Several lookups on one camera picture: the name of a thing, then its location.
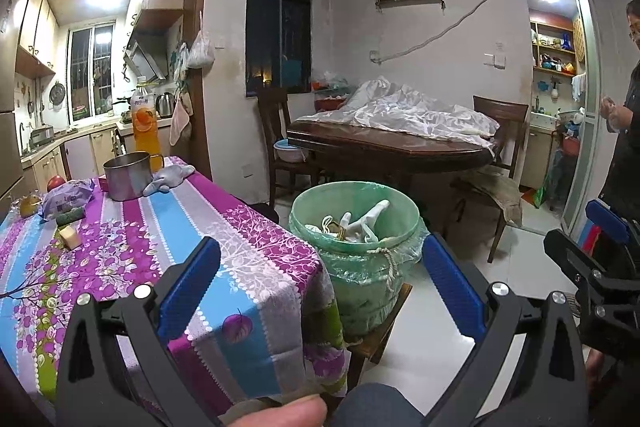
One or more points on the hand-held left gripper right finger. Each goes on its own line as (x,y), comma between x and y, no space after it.
(452,287)

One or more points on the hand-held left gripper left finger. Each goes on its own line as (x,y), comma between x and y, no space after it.
(190,289)

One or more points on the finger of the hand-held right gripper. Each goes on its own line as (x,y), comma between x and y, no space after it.
(607,222)
(570,257)

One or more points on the green lined trash bin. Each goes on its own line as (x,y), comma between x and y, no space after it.
(360,272)

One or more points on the white glove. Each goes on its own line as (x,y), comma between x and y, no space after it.
(367,217)

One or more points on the gold orange carton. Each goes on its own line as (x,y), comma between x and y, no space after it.
(345,227)

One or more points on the person's left hand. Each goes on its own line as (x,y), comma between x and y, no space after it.
(280,412)

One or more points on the striped floral tablecloth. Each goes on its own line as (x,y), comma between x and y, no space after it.
(175,217)

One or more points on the wooden stool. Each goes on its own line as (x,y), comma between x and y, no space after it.
(385,337)

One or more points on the brown seat cushion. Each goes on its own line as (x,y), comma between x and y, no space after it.
(492,194)

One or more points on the steel pot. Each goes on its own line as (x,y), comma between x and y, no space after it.
(127,179)

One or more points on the yellow green scouring sponge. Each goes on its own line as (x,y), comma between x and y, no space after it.
(70,218)
(70,239)

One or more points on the small red box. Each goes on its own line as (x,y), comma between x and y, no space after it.
(102,183)

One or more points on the person's leg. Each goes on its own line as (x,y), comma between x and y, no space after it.
(375,407)

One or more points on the dark wooden table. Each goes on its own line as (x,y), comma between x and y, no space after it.
(390,152)

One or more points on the dark wooden chair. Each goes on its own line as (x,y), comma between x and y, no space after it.
(272,112)
(500,117)

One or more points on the purple snack bag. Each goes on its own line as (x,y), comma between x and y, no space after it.
(67,199)

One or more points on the cream lower kitchen cabinets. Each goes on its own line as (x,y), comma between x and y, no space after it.
(95,152)

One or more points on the cream kitchen cabinets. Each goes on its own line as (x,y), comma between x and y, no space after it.
(35,37)
(95,152)

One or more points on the pink hanging towel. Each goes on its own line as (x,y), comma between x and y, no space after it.
(180,122)

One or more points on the blue white basin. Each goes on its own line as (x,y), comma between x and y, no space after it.
(290,152)

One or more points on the red apple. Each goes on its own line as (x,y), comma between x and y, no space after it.
(56,183)

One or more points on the orange juice bottle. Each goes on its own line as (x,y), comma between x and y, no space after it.
(145,122)

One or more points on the white plastic sheet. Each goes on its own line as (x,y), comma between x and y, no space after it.
(400,112)

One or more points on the steel electric kettle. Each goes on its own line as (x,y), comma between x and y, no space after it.
(165,104)

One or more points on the red plastic basin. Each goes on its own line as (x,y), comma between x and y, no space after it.
(332,104)

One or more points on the steel range hood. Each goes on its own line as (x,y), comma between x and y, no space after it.
(145,59)

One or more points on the hanging clear plastic bag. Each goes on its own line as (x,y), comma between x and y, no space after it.
(200,54)

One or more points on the hanging round pan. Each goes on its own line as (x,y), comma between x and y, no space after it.
(57,93)

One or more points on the barred kitchen window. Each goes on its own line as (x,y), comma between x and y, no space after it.
(90,72)

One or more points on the silver refrigerator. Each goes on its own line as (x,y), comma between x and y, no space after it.
(7,107)

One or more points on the dark window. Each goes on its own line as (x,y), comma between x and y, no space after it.
(277,32)

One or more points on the cream upper kitchen cabinets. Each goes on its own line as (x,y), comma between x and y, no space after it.
(35,37)

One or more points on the wall shelf with items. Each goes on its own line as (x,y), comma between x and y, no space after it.
(552,49)

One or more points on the white light switch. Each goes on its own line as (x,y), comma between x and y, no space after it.
(495,61)

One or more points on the white wall outlet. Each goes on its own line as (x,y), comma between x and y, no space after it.
(375,57)

